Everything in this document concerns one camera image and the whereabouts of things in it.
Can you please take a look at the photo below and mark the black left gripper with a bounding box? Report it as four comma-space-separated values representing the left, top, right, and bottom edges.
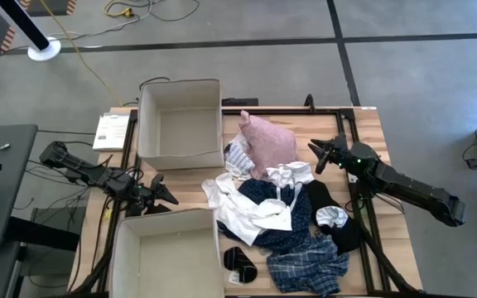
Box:
128, 173, 180, 210

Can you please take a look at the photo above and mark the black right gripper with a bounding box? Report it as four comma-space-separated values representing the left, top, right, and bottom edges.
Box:
307, 132, 358, 175

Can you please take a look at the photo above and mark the white grey strapped garment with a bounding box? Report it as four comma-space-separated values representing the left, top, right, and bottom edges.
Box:
265, 161, 316, 210

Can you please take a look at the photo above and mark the pink knitted garment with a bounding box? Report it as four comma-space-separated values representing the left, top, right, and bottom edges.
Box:
238, 109, 300, 180

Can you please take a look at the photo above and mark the navy dotted garment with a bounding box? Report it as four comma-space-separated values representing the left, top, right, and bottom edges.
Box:
215, 177, 318, 256

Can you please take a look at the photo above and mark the white shirt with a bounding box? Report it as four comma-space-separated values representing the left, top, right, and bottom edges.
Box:
200, 172, 293, 248

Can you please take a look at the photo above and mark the white navy striped garment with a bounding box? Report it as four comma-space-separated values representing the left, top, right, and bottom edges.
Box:
223, 140, 257, 181

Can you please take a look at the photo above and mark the blue plaid garment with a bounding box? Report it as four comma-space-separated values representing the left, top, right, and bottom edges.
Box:
266, 233, 351, 297

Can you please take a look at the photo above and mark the beige fabric storage bin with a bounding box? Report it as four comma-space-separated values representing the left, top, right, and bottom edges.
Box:
137, 78, 225, 171
108, 208, 226, 298

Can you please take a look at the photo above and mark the white printed booklet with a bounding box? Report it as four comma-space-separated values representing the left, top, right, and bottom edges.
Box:
92, 111, 131, 152

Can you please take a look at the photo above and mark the black power strip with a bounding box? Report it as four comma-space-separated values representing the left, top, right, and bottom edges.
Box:
221, 98, 259, 108

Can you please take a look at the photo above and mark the black sock with white stripes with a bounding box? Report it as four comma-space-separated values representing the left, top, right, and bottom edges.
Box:
223, 246, 259, 285

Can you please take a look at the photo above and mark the black desk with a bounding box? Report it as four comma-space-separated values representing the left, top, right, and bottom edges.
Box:
0, 123, 39, 249

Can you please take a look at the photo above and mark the black white pole stand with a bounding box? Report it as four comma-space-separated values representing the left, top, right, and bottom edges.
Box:
0, 0, 63, 62

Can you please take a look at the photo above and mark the black metal table frame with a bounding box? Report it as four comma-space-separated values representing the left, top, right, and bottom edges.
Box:
97, 105, 422, 298

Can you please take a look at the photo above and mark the yellow floor cable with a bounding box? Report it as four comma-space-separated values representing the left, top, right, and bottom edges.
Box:
38, 0, 124, 107

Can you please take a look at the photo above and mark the yellow plug cord bundle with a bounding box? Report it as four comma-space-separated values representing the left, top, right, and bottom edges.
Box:
103, 0, 136, 20

